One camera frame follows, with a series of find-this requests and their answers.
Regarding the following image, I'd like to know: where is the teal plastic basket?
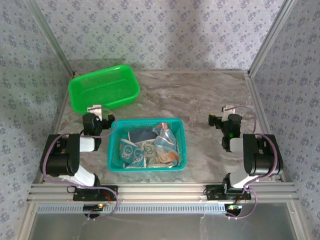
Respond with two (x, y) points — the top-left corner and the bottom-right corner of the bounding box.
(107, 117), (188, 173)

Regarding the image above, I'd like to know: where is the teal rabbit print towel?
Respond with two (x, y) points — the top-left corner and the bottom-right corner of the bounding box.
(119, 138), (158, 169)

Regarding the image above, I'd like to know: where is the dark blue towel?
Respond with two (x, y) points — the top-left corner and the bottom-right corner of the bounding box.
(127, 128), (157, 145)

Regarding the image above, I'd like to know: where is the polka dot multicolour towel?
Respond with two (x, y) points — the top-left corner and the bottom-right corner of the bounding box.
(147, 122), (181, 168)

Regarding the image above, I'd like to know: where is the green plastic basket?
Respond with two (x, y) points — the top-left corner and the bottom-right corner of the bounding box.
(67, 64), (141, 113)

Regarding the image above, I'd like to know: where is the steel lower panel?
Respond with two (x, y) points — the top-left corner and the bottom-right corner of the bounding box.
(18, 202), (307, 240)

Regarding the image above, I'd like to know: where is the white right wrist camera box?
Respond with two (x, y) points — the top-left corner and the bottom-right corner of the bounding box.
(221, 105), (234, 121)

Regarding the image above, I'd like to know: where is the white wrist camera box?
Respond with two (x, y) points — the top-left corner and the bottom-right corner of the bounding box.
(221, 105), (234, 121)
(87, 104), (103, 120)

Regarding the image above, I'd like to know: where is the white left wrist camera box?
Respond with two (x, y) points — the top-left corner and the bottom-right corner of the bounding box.
(87, 104), (103, 120)

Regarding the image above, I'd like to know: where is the aluminium table side rail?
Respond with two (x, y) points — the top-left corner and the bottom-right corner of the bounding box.
(246, 72), (287, 183)
(32, 72), (76, 187)

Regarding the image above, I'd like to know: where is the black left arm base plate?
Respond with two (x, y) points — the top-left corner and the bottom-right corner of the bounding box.
(72, 185), (119, 202)

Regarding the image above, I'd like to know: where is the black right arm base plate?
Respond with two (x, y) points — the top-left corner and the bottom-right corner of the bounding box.
(206, 184), (252, 201)

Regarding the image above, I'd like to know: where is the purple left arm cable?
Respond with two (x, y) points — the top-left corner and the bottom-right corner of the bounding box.
(40, 108), (119, 222)

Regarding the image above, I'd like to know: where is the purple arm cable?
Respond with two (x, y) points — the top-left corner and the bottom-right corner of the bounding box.
(226, 106), (283, 221)
(40, 108), (119, 222)

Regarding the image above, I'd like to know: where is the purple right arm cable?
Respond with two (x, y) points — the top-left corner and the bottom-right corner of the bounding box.
(226, 106), (283, 221)

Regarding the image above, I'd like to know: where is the aluminium mounting rail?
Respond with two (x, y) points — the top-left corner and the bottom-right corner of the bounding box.
(26, 182), (300, 204)

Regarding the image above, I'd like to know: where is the aluminium frame post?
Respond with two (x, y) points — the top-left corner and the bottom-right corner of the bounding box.
(247, 0), (297, 76)
(24, 0), (76, 76)

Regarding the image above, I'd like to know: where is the grey slotted cable duct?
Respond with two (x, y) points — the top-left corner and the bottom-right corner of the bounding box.
(37, 202), (227, 213)

